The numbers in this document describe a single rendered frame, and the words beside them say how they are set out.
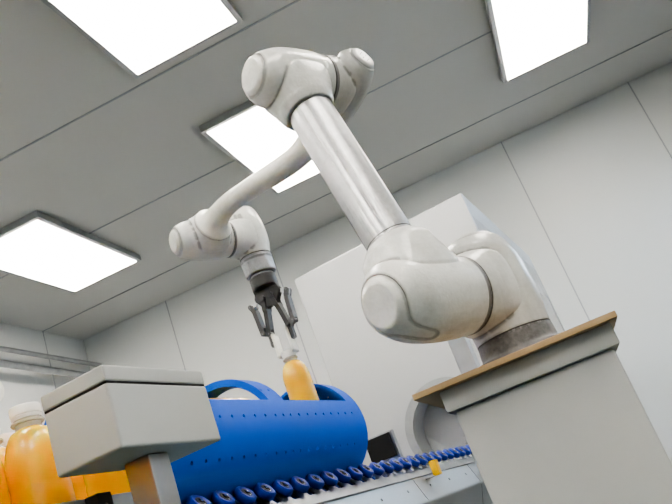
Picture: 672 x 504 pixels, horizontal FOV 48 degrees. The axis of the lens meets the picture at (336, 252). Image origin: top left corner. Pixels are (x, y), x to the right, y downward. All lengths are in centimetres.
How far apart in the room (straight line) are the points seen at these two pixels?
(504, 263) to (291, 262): 552
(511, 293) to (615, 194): 518
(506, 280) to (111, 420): 83
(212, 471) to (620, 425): 71
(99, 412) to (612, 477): 84
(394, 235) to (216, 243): 73
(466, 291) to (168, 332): 610
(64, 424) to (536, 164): 601
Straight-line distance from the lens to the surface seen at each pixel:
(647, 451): 138
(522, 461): 138
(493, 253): 149
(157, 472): 98
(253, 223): 211
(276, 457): 162
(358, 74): 176
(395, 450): 247
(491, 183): 669
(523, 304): 148
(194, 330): 722
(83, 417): 93
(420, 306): 130
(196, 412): 103
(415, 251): 136
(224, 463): 145
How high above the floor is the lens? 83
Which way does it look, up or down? 20 degrees up
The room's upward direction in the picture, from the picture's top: 21 degrees counter-clockwise
